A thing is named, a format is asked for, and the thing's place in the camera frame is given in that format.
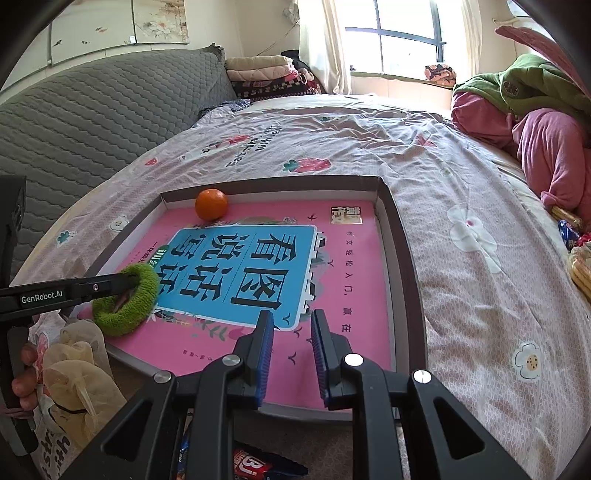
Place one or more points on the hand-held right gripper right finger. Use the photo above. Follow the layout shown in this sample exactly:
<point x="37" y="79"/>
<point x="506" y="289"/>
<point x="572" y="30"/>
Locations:
<point x="319" y="360"/>

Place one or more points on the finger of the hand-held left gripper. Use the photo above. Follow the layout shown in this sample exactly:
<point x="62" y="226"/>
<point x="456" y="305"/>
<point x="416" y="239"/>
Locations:
<point x="99" y="287"/>

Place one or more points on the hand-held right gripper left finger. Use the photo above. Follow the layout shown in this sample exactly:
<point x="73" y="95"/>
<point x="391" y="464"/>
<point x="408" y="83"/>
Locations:
<point x="264" y="355"/>

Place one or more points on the green fuzzy scrunchie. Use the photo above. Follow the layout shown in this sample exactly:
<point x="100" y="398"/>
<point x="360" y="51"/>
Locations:
<point x="117" y="323"/>

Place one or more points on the grey tray pink inside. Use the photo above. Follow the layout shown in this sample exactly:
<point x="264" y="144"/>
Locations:
<point x="410" y="277"/>

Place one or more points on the person's left hand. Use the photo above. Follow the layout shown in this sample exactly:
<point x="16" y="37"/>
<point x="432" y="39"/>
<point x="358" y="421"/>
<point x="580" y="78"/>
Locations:
<point x="27" y="390"/>

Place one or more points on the pink and blue book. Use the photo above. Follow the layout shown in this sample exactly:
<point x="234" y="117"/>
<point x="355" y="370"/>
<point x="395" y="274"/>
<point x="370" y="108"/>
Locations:
<point x="360" y="277"/>

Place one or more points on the blue cookie packet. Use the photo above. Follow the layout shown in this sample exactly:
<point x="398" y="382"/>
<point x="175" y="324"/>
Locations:
<point x="263" y="466"/>

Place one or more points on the orange tangerine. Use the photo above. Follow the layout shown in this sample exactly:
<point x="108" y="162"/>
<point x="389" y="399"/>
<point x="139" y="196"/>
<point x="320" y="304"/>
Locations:
<point x="211" y="204"/>

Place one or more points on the grey quilted headboard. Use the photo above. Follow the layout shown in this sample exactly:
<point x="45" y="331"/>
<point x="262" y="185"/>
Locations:
<point x="92" y="115"/>

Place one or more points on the blue floral cloth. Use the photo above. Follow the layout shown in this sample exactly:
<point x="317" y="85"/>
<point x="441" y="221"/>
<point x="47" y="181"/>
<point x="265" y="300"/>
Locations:
<point x="224" y="108"/>

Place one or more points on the pink printed bedsheet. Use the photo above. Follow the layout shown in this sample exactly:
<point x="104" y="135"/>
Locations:
<point x="461" y="184"/>

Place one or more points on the dark patterned folded blanket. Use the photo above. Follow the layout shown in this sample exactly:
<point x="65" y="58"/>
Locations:
<point x="272" y="88"/>

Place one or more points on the pink folded blanket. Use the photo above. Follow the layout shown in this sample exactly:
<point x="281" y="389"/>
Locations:
<point x="258" y="74"/>

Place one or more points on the cream folded blanket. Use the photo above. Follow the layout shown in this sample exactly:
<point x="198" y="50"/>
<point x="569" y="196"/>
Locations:
<point x="258" y="62"/>

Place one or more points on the yellow wafer packet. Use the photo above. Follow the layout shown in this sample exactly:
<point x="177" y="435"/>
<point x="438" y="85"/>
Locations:
<point x="581" y="272"/>

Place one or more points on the small blue snack packet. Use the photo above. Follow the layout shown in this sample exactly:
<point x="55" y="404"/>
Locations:
<point x="568" y="234"/>

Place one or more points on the yellow biscuit packet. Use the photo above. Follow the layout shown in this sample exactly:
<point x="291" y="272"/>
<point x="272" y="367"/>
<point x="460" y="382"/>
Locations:
<point x="564" y="214"/>

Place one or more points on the dark cloth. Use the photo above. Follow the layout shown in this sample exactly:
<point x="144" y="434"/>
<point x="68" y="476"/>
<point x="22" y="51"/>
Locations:
<point x="292" y="57"/>

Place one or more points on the cream curtain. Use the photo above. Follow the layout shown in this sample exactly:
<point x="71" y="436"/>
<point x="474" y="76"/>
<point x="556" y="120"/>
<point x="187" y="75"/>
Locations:
<point x="323" y="41"/>
<point x="472" y="37"/>

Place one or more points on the green blanket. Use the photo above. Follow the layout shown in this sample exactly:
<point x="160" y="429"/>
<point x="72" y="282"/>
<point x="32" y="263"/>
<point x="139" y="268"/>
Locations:
<point x="531" y="87"/>

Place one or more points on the pink quilted mat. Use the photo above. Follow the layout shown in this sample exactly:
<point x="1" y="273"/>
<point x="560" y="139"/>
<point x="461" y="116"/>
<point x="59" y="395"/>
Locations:
<point x="535" y="46"/>

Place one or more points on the floral wall painting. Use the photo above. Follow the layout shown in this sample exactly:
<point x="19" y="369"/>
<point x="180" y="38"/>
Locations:
<point x="157" y="21"/>

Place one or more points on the window with dark frame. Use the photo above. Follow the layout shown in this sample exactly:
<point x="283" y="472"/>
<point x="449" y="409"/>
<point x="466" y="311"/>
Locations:
<point x="406" y="32"/>

